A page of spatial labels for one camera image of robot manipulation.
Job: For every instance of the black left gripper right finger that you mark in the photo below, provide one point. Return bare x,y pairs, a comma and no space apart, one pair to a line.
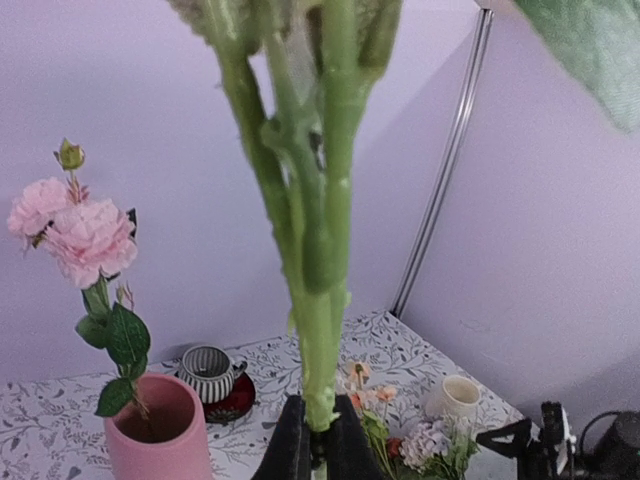
349,456

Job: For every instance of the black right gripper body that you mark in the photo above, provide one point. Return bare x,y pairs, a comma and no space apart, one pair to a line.
615,455

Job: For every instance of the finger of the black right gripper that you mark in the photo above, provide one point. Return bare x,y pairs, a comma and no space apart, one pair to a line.
510,441

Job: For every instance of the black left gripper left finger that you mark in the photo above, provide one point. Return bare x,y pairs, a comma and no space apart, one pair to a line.
288,454

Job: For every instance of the orange blossom flower stem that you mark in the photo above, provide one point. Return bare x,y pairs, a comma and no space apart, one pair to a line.
372,405

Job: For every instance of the pink peony flower stem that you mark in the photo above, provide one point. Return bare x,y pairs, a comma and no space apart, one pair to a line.
92,242

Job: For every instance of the peach rose flower stem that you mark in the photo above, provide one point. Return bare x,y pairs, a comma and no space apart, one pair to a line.
298,76

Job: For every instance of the rust red rose stem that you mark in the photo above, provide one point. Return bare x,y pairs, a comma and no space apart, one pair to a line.
393,446

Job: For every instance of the pink tall vase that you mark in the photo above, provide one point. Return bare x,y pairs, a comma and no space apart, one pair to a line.
171,443

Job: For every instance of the cream white mug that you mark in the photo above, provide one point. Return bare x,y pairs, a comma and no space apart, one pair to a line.
456,396

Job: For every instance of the dark red saucer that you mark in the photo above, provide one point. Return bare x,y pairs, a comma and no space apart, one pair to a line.
239,403

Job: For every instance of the striped grey ceramic cup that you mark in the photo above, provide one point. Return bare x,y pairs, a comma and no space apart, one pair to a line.
210,372

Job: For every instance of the floral patterned table mat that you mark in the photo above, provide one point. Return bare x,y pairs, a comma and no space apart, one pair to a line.
49,429

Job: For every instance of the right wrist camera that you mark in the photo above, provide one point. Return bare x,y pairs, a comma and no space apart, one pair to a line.
559,444

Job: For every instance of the right aluminium frame post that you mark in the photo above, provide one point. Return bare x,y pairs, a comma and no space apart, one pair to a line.
449,160

